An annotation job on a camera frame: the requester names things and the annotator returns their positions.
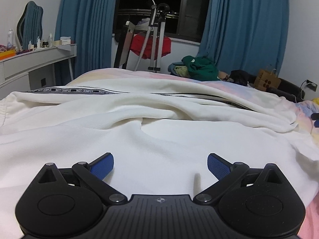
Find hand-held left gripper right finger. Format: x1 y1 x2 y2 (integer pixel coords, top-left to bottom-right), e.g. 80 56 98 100
193 153 283 207

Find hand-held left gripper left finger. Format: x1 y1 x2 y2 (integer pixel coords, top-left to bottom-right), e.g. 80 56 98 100
37 152 128 207

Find white pants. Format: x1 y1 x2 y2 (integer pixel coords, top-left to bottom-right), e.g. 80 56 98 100
0 78 315 239

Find black clothes pile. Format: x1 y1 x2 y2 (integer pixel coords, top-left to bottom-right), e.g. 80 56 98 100
228 70 255 86

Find black sofa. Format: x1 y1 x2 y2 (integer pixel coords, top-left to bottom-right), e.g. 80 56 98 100
247 75 306 102

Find brown paper bag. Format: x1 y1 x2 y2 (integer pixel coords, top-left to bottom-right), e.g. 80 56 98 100
254 66 282 91

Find green garment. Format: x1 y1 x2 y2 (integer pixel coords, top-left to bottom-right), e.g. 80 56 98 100
181 55 220 81

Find yellow-green cloth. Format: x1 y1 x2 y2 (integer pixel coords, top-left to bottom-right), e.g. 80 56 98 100
174 65 190 78

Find blue curtain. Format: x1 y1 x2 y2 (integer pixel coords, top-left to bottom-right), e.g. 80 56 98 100
198 0 289 80
53 0 120 85

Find red cloth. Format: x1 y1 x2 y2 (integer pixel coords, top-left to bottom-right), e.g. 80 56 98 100
130 33 172 58

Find black framed board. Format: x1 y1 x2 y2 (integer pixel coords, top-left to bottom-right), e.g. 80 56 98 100
113 21 136 70

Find white dressing table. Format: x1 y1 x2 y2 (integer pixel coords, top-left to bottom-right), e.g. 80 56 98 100
0 43 78 92

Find orange tray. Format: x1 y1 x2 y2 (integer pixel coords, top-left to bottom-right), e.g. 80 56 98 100
0 49 16 61

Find garment steamer stand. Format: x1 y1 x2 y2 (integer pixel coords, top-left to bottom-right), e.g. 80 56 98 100
135 0 175 74

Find wavy framed mirror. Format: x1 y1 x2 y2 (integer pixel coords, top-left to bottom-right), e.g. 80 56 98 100
15 1 44 50

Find white charging cable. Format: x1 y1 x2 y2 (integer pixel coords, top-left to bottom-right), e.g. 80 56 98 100
294 80 309 102

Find wall socket with charger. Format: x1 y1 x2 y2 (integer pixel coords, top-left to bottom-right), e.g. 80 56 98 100
305 80 318 92

